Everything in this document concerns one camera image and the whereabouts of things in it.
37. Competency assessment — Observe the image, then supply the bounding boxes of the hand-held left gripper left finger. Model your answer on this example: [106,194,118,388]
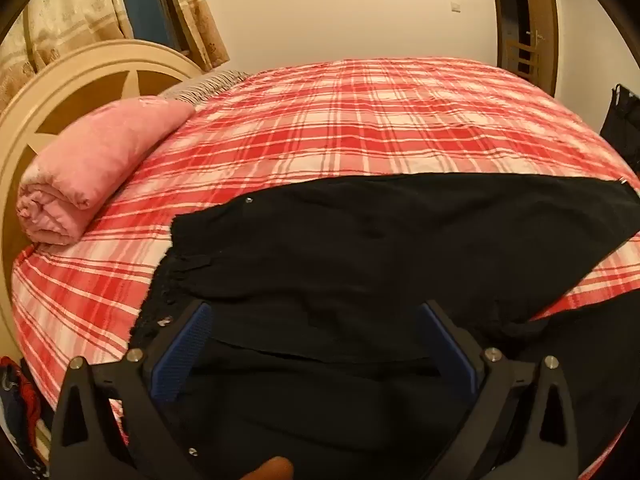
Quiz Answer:
[49,300,214,480]

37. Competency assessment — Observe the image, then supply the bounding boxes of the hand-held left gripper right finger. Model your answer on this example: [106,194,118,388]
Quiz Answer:
[419,300,594,480]

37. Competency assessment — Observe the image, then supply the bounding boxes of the black pants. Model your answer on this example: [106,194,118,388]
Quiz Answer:
[130,172,640,480]

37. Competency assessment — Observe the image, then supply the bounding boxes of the person's left hand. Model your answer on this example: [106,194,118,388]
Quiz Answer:
[239,456,295,480]

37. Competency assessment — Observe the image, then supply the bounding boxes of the red and blue clothes pile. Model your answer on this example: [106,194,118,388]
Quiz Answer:
[0,355,56,476]

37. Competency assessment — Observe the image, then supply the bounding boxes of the pink folded blanket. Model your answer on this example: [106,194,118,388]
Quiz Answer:
[16,97,196,247]

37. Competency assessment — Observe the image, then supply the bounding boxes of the bed with red plaid sheet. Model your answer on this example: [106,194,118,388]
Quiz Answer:
[10,57,640,431]

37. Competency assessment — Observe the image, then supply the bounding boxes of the striped pillow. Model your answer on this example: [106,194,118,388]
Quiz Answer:
[157,70,251,106]

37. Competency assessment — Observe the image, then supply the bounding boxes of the black hanging bag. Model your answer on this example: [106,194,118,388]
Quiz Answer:
[599,84,640,171]

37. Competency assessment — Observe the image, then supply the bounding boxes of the cream round headboard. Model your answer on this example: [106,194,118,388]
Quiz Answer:
[0,39,201,361]

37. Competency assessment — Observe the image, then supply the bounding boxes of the narrow cream patterned curtain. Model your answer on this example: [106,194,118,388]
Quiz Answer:
[160,0,231,72]

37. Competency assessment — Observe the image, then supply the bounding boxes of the window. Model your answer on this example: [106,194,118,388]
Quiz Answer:
[117,0,193,56]

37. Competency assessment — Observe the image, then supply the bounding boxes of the wooden door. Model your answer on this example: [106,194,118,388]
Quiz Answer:
[487,0,561,98]

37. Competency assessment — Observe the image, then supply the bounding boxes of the wide cream patterned curtain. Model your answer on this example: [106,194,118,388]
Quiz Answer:
[0,0,133,111]

